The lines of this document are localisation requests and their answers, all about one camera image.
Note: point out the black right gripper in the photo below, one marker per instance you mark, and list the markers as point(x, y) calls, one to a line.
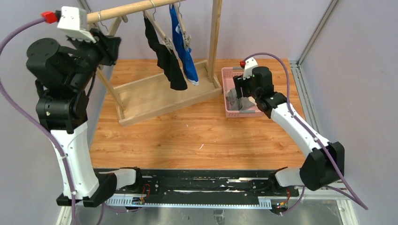
point(239, 86)

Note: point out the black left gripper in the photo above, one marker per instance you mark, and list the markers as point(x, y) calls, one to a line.
point(109, 46)

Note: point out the grey white underwear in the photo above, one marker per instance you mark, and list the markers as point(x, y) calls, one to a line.
point(238, 104)

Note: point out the beige clip hanger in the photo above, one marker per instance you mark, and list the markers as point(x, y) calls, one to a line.
point(115, 24)

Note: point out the beige hanger with black underwear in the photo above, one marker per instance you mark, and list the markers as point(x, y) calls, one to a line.
point(167, 41)

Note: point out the black underwear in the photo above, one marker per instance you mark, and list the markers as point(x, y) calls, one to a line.
point(166, 60)

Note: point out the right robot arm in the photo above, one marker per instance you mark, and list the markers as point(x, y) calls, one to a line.
point(324, 163)

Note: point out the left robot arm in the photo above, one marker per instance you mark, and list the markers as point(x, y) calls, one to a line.
point(62, 74)

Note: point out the blue underwear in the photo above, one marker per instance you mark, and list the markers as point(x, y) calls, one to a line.
point(184, 53)

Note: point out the beige hanger with blue underwear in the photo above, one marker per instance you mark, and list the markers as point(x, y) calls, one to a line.
point(185, 35)

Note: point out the pink plastic basket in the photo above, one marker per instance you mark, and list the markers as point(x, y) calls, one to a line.
point(227, 82)

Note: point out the wooden clothes rack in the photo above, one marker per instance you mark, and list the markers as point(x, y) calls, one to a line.
point(149, 97)

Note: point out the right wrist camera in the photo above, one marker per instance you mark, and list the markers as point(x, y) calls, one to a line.
point(249, 65)

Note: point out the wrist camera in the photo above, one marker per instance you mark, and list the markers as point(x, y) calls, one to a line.
point(249, 65)
point(73, 22)

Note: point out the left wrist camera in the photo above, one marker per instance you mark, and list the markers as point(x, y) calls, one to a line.
point(73, 22)

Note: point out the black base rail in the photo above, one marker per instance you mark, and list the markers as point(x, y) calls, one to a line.
point(247, 189)

